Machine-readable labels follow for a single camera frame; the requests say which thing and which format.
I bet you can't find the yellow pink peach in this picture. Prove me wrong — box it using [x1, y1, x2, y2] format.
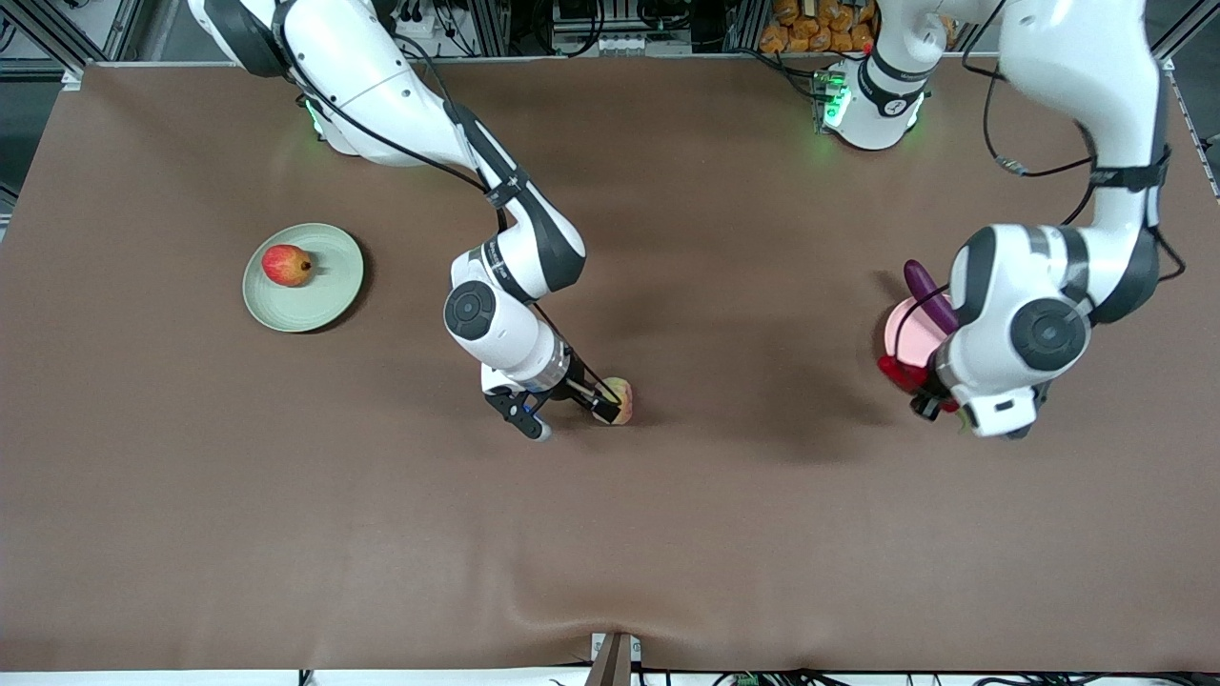
[593, 377, 635, 426]

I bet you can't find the red chili pepper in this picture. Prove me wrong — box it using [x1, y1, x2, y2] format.
[877, 354, 975, 430]

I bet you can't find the purple eggplant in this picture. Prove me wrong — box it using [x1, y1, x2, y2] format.
[903, 259, 960, 336]

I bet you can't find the red pomegranate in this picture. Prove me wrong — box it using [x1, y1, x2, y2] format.
[261, 244, 314, 288]

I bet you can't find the pink round plate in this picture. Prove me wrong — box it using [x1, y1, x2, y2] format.
[884, 293, 957, 374]

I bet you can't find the brown table mat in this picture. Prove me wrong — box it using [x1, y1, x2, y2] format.
[0, 57, 1220, 674]

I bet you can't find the green round plate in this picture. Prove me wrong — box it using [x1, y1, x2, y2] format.
[242, 223, 365, 333]

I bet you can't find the white power strip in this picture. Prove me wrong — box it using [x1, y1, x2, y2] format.
[553, 32, 661, 57]

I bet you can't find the bag of orange snacks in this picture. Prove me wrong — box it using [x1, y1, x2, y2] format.
[760, 0, 880, 54]

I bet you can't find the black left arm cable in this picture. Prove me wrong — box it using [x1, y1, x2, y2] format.
[961, 0, 1099, 230]

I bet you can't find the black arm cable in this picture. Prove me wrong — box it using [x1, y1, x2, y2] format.
[961, 0, 1099, 230]
[282, 52, 511, 234]

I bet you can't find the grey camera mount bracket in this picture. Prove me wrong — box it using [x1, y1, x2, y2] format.
[589, 632, 642, 686]

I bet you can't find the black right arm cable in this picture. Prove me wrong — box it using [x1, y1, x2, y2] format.
[282, 52, 511, 234]

